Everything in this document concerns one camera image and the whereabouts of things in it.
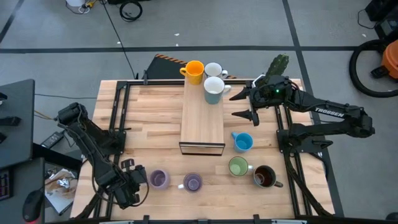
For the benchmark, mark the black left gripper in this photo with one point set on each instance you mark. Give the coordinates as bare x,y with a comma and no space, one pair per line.
122,189

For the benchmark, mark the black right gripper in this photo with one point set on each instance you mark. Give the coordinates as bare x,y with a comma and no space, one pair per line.
270,93

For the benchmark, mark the pale lilac ribbed mug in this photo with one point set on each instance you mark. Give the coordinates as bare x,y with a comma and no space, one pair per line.
159,179

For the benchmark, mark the light blue faceted mug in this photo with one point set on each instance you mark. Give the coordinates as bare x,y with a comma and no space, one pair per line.
243,142

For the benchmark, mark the white mug blue pattern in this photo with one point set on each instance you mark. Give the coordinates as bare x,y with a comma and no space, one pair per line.
214,70

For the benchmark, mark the darker purple mug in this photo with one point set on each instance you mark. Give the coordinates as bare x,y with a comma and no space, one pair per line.
192,183

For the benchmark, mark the yellow mug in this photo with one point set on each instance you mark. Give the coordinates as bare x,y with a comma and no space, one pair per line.
193,71

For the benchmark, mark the dark brown glazed mug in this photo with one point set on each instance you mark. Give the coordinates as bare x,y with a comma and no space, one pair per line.
264,176

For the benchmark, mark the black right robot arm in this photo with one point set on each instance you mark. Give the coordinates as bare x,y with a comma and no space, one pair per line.
329,112

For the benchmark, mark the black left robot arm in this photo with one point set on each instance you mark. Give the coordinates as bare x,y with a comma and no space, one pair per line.
90,146

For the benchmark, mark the white faceted plant pot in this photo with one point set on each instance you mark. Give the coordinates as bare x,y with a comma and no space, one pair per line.
258,81

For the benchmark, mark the green cactus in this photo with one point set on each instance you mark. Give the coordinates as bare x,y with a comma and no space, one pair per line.
276,65

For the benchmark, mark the green mug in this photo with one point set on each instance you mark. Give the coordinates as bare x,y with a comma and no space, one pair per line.
237,167

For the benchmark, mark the crumpled foil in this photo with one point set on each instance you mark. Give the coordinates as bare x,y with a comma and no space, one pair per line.
63,183

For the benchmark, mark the box of papers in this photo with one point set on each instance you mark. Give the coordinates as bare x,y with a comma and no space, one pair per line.
60,199

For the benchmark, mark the black power adapter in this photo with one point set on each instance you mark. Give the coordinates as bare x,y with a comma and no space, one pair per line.
52,140

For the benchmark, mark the black mat hazard stripe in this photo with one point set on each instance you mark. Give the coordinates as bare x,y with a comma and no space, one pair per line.
161,68

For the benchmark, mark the black computer mouse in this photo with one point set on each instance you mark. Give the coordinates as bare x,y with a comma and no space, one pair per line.
32,205

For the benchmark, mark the dark grey desk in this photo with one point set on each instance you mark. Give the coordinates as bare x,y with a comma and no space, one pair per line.
28,174

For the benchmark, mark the black keyboard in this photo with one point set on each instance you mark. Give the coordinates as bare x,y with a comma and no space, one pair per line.
4,185

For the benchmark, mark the black desk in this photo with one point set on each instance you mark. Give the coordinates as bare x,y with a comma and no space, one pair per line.
15,124

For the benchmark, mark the orange vacuum cleaner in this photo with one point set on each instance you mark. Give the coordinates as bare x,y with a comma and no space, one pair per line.
391,59

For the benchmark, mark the black equipment case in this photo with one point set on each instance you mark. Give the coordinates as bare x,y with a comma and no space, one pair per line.
385,15

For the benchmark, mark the white bin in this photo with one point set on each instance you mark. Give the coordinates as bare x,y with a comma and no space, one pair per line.
74,2

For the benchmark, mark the wooden shelf riser black frame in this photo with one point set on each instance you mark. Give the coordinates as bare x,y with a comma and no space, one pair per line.
202,124

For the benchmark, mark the black aluminium table frame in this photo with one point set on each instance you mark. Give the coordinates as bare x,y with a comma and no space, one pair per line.
123,102

